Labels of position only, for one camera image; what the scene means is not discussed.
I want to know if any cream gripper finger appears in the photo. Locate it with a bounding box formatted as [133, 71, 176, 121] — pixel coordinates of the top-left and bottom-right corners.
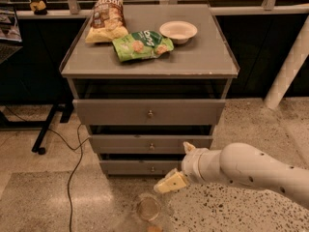
[154, 169, 189, 193]

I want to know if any grey bottom drawer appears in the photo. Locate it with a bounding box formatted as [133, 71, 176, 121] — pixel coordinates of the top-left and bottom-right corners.
[99, 160, 182, 176]

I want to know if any grey drawer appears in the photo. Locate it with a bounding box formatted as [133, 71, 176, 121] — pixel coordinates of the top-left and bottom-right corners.
[99, 160, 182, 176]
[73, 100, 225, 126]
[90, 134, 213, 154]

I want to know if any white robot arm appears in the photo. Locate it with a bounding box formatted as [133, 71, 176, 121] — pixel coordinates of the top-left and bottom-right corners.
[154, 142, 309, 209]

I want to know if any grey middle drawer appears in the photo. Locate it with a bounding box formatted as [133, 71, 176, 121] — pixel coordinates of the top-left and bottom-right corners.
[90, 134, 213, 154]

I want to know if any grey top drawer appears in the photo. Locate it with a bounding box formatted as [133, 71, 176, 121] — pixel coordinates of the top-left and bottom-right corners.
[73, 100, 225, 126]

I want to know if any green snack bag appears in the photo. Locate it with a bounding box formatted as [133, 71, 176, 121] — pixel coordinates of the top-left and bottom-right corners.
[112, 30, 174, 62]

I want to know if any white paper bowl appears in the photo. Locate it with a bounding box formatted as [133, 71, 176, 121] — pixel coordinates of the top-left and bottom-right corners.
[159, 21, 198, 44]

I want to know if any white diagonal pillar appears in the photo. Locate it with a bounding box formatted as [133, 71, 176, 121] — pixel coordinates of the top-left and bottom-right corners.
[264, 15, 309, 109]

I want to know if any brown yellow chip bag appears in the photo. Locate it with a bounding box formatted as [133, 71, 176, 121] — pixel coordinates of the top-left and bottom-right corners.
[85, 0, 128, 44]

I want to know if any laptop on left desk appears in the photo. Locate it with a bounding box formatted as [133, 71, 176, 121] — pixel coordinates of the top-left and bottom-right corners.
[0, 3, 23, 64]

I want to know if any yellow black small object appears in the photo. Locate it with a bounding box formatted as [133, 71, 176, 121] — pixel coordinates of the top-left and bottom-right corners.
[30, 0, 47, 15]

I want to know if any black floor cable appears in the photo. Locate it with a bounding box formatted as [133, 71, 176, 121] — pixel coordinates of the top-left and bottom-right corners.
[2, 103, 90, 232]

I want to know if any black desk leg frame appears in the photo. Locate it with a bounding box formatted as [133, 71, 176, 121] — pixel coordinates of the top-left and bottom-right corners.
[0, 103, 73, 155]

